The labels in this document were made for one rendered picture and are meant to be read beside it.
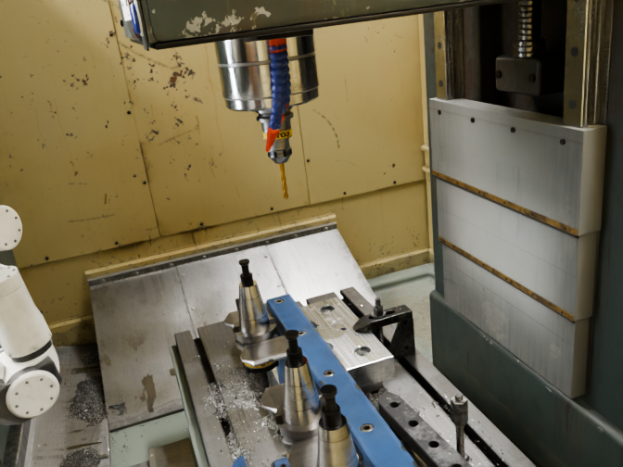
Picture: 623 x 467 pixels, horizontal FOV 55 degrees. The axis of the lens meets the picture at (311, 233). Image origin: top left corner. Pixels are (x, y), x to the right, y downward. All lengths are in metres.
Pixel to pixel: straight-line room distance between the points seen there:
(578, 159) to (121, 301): 1.49
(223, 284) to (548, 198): 1.23
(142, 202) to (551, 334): 1.34
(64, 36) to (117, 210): 0.55
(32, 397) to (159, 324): 0.98
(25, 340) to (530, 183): 0.89
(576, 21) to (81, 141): 1.46
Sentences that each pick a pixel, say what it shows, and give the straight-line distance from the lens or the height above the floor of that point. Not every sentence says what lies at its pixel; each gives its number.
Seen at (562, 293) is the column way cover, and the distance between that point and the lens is 1.17.
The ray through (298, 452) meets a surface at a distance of 0.66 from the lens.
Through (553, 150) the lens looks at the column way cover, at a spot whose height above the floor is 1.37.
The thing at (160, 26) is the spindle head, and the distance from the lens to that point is 0.66.
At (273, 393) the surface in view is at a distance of 0.75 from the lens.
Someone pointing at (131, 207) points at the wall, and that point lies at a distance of 2.06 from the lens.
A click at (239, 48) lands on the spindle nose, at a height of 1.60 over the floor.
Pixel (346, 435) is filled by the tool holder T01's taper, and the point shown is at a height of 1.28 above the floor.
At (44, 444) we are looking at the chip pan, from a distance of 1.78.
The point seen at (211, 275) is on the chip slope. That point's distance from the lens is 2.08.
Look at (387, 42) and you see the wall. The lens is 2.21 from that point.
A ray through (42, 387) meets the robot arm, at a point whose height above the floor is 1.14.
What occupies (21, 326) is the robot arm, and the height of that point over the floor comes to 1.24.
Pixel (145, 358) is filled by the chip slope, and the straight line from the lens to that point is 1.91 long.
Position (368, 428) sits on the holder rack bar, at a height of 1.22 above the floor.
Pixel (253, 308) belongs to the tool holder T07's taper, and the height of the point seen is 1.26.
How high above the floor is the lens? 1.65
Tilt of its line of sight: 21 degrees down
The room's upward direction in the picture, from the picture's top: 7 degrees counter-clockwise
